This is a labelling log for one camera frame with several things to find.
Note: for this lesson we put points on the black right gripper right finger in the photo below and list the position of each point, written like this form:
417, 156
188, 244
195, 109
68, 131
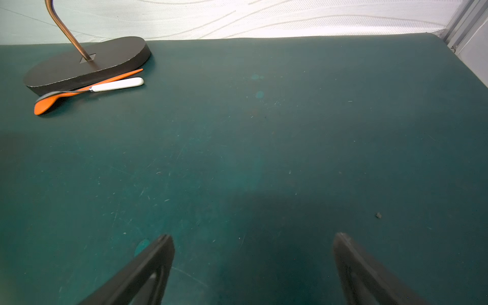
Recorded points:
365, 280

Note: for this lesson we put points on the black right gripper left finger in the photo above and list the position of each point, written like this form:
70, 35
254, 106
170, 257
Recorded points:
143, 280

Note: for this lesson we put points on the green table mat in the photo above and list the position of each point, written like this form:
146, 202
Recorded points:
252, 154

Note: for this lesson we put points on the orange spoon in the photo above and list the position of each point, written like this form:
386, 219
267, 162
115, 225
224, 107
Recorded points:
43, 105

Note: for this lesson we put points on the bronze jewelry tree stand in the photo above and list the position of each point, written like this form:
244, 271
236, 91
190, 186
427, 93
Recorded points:
86, 66

